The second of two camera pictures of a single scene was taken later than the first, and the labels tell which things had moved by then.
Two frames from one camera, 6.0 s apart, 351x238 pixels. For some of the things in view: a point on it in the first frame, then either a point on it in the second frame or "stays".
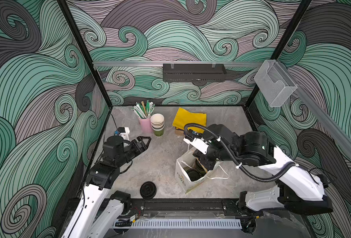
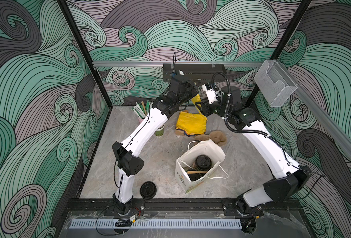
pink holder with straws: (144, 113) stays
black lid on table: (148, 190) stays
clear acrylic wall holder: (273, 82) stays
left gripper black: (141, 147) -> (192, 89)
